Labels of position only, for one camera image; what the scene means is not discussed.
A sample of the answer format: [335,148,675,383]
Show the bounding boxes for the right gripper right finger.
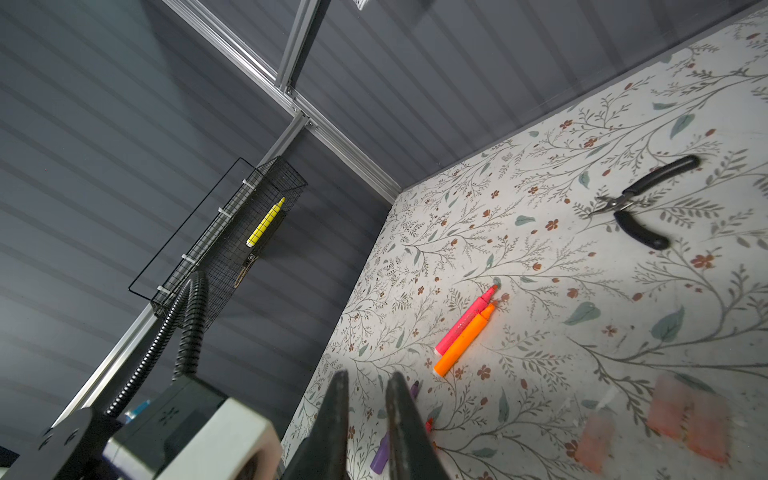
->
[385,372,449,480]

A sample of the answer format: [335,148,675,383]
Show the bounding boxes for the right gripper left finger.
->
[281,370,349,480]

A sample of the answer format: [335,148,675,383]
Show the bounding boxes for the orange highlighter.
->
[433,302,496,377]

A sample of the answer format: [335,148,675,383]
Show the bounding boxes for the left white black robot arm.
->
[1,376,282,479]

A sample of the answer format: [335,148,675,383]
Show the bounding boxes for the translucent pink pen cap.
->
[575,409,615,474]

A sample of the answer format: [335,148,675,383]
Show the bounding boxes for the purple highlighter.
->
[369,379,422,476]

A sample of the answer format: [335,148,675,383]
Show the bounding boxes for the pink highlighter upper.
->
[434,284,498,356]

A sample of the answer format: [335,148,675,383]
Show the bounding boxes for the yellow highlighter in basket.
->
[246,197,286,248]

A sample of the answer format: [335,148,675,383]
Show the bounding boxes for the translucent pink cap pair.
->
[646,373,731,464]

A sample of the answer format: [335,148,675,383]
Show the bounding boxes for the left black corrugated cable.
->
[101,269,210,421]

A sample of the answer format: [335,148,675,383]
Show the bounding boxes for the black wire mesh basket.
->
[149,156,307,325]

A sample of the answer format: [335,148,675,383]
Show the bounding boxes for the black handled pliers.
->
[587,155,702,251]

